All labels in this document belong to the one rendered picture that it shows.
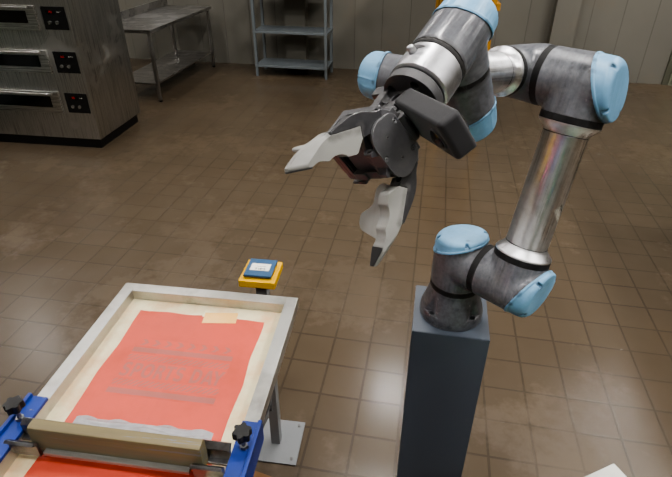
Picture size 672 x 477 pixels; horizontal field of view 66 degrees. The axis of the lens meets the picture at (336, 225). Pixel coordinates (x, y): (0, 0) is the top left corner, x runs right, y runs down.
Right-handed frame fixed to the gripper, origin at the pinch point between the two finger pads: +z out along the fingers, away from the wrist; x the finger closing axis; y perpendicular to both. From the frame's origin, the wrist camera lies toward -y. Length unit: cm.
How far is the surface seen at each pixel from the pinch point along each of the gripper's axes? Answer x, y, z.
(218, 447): -49, 63, 30
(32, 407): -24, 102, 48
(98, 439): -32, 77, 43
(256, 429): -55, 62, 23
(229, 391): -56, 81, 19
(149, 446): -38, 69, 37
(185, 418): -49, 81, 30
